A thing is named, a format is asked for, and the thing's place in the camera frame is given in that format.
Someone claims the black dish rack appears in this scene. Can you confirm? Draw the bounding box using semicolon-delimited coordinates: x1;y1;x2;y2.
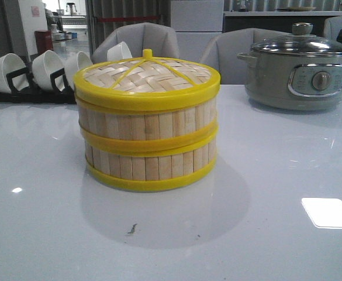
0;67;76;104

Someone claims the grey chair far right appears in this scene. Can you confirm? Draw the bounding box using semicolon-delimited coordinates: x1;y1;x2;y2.
323;16;342;40

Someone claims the glass pot lid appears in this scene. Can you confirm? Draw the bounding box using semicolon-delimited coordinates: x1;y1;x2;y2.
251;22;342;57

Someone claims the red cylinder bin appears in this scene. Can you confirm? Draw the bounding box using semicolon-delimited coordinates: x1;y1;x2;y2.
34;30;53;55

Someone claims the woven bamboo steamer lid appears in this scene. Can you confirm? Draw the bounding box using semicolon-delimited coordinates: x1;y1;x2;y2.
74;49;220;114

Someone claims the bamboo steamer tier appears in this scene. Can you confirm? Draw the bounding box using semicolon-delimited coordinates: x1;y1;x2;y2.
77;98;217;155
84;125;218;192

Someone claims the white bowl right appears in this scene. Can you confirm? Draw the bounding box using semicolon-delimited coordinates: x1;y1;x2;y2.
106;42;132;61

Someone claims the white bowl far left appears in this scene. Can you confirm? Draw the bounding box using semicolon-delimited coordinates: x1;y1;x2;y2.
0;53;26;94

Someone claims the grey chair left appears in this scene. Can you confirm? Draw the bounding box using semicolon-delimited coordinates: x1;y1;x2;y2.
91;22;180;63

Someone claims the dark counter cabinet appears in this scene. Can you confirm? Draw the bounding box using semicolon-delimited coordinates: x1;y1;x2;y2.
222;11;342;36

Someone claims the white bowl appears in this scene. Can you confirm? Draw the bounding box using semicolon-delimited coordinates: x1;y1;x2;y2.
32;50;64;91
0;53;26;94
64;51;93;90
106;42;132;61

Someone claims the green electric cooking pot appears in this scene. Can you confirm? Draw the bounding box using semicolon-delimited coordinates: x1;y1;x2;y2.
237;51;342;111

